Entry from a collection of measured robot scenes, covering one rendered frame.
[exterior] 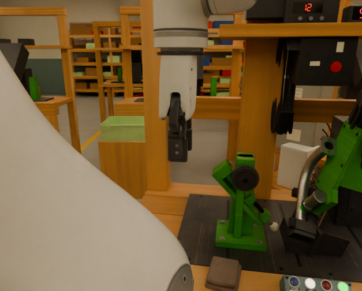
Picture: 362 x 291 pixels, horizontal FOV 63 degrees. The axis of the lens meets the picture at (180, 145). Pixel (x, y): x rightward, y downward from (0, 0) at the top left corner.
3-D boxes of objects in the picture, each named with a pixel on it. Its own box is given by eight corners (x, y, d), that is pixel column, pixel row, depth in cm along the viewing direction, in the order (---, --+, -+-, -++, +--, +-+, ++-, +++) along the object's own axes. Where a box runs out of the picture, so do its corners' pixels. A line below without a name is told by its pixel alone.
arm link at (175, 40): (160, 33, 50) (161, 52, 51) (146, 29, 42) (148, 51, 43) (209, 33, 49) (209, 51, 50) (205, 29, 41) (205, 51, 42)
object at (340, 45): (351, 86, 94) (359, 36, 89) (295, 85, 96) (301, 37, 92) (338, 82, 106) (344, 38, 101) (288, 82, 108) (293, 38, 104)
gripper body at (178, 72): (164, 46, 51) (165, 109, 55) (149, 45, 42) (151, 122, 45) (206, 46, 50) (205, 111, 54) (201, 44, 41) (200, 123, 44)
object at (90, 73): (157, 97, 1002) (155, 26, 935) (69, 97, 1011) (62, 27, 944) (159, 94, 1053) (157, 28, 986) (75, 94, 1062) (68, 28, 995)
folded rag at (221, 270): (212, 262, 81) (212, 253, 81) (241, 268, 79) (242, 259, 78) (204, 288, 72) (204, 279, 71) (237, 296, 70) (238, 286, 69)
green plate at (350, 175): (356, 211, 78) (396, 139, 72) (326, 202, 79) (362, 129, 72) (341, 192, 89) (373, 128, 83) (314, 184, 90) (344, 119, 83)
